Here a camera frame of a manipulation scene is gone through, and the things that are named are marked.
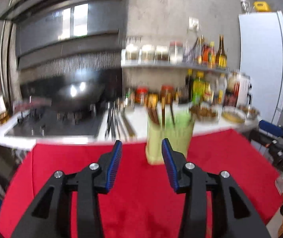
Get yellow box on fridge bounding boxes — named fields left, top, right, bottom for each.
left=253, top=1, right=272, bottom=12

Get yellow bowl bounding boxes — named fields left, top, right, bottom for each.
left=222, top=106, right=246, bottom=124

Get small steel bowl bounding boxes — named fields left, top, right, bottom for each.
left=239, top=105, right=260, bottom=120

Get white refrigerator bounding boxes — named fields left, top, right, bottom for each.
left=239, top=11, right=283, bottom=125

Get green label bottle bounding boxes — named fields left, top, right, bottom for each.
left=192, top=71, right=206, bottom=105

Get grey range hood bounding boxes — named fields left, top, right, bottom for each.
left=0, top=0, right=125, bottom=70

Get green utensil holder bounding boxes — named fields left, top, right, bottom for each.
left=145, top=111, right=195, bottom=165

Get orange lid jar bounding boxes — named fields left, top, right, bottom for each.
left=160, top=85, right=174, bottom=104

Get red lid sauce jar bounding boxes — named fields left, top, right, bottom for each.
left=135, top=86, right=148, bottom=105

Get black gas stove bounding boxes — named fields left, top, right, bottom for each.
left=6, top=107, right=103, bottom=138

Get steel wok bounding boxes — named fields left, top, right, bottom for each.
left=20, top=70, right=105, bottom=112

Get tall brown sauce bottle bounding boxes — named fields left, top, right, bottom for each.
left=216, top=35, right=228, bottom=69

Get white wall socket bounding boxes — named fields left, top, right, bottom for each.
left=188, top=17, right=200, bottom=32

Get white wall shelf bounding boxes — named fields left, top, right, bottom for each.
left=120, top=60, right=230, bottom=75

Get white rice cooker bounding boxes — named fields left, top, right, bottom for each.
left=233, top=73, right=252, bottom=107

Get steel utensils on counter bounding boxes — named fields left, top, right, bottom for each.
left=104, top=99, right=136, bottom=141

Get plate of food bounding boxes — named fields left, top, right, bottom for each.
left=189, top=105, right=219, bottom=123

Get red tablecloth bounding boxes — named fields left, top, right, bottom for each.
left=0, top=130, right=283, bottom=237

